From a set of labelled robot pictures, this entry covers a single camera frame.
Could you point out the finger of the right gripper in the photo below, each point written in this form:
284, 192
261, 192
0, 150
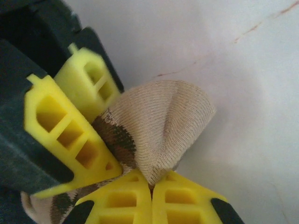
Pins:
81, 77
58, 130

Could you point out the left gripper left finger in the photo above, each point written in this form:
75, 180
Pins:
121, 200

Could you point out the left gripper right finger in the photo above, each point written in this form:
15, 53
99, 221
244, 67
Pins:
182, 203

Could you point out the brown argyle sock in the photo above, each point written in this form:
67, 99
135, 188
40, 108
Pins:
163, 121

